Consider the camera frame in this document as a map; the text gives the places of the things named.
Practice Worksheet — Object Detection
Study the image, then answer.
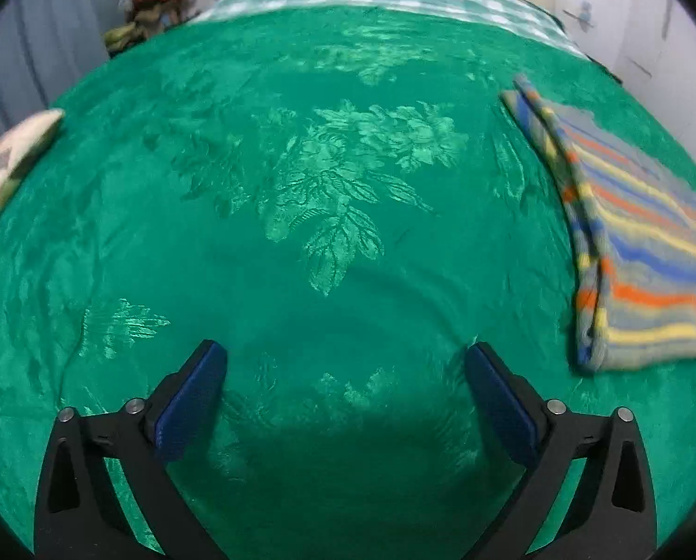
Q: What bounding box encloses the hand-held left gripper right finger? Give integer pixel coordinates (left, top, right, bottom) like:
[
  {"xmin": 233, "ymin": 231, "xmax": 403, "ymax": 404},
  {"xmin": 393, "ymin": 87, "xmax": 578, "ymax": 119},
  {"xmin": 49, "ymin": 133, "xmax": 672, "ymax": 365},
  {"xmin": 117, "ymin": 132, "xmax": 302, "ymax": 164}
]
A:
[{"xmin": 463, "ymin": 342, "xmax": 658, "ymax": 560}]

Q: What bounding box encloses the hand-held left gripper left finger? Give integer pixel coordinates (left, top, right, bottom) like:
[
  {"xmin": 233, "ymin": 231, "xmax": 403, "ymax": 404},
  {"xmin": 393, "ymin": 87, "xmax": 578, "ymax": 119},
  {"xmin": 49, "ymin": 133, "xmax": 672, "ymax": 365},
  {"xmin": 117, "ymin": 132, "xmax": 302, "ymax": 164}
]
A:
[{"xmin": 33, "ymin": 339, "xmax": 229, "ymax": 560}]

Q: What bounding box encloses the striped knit sweater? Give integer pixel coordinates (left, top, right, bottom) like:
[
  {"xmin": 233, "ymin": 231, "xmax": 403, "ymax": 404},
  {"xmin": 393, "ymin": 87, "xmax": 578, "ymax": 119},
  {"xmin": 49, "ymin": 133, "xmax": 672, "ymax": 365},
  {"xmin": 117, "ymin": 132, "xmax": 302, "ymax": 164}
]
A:
[{"xmin": 501, "ymin": 75, "xmax": 696, "ymax": 375}]

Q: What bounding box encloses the pile of clothes and hats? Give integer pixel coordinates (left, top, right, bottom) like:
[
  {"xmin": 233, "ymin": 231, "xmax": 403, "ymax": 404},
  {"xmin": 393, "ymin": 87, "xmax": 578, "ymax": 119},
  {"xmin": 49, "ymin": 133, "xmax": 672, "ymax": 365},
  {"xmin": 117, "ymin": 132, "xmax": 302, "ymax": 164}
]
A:
[{"xmin": 103, "ymin": 0, "xmax": 203, "ymax": 58}]

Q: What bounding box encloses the green floral bedspread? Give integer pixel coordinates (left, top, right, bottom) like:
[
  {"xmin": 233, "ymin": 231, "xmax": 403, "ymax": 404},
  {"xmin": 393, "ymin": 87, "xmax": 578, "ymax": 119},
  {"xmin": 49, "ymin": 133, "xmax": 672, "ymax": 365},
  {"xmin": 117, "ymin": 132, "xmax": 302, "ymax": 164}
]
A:
[{"xmin": 0, "ymin": 3, "xmax": 696, "ymax": 560}]

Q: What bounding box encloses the quilted patchwork cushion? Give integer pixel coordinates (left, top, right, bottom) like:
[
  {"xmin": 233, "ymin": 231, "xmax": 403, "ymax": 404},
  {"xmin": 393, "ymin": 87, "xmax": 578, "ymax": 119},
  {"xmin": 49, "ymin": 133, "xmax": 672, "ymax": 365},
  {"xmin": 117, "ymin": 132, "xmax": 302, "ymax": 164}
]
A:
[{"xmin": 0, "ymin": 108, "xmax": 65, "ymax": 252}]

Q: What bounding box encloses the grey curtain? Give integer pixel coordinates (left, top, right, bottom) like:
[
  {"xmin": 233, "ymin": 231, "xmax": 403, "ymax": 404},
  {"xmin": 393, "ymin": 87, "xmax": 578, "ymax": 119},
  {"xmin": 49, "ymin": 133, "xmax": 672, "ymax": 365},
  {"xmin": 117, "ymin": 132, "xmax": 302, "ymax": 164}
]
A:
[{"xmin": 0, "ymin": 0, "xmax": 156, "ymax": 158}]

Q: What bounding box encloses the white wardrobe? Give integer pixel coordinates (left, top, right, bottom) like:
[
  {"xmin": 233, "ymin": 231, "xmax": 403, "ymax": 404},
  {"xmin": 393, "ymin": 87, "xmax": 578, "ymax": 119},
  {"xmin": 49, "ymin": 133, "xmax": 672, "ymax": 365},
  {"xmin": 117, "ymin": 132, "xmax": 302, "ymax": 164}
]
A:
[{"xmin": 610, "ymin": 0, "xmax": 696, "ymax": 147}]

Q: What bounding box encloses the white wall socket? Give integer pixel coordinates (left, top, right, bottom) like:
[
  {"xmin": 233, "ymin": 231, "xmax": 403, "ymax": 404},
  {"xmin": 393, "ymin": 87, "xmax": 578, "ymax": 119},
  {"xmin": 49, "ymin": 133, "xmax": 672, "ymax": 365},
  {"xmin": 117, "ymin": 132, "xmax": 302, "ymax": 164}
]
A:
[{"xmin": 564, "ymin": 1, "xmax": 597, "ymax": 31}]

